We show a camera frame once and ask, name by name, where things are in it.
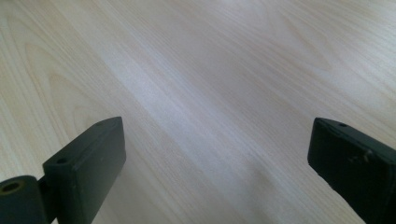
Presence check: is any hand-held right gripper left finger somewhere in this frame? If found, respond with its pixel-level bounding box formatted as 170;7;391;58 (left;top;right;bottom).
42;116;127;224

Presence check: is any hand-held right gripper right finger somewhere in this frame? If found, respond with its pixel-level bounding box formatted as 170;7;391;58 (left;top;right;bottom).
307;117;396;224

